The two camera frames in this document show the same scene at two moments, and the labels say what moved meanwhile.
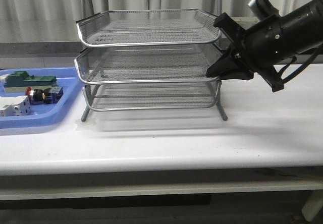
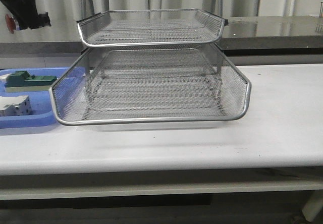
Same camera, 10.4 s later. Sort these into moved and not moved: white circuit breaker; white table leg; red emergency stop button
Moved: red emergency stop button
Not moved: white table leg; white circuit breaker
